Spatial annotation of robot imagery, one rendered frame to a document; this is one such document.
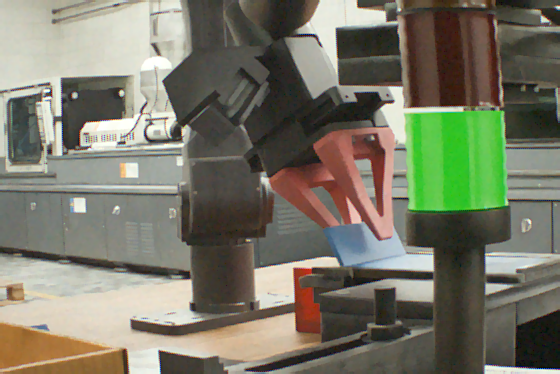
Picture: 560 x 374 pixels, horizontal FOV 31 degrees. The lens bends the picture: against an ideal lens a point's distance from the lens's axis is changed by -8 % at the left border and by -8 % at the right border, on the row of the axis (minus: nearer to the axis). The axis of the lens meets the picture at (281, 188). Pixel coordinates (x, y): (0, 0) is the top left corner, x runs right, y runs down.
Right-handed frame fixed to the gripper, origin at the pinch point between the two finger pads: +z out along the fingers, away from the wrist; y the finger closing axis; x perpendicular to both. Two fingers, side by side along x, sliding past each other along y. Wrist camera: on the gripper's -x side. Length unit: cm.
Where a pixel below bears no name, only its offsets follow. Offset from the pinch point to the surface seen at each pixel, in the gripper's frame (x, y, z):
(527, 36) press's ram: -2.1, 19.7, -4.4
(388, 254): 1.2, 0.1, 1.6
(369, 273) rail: -4.4, 2.4, 3.1
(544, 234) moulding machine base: 455, -245, -49
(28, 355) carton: -24.9, -7.6, 1.1
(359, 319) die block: -11.7, 6.4, 6.5
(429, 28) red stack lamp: -28.0, 28.7, 1.5
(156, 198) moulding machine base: 474, -548, -221
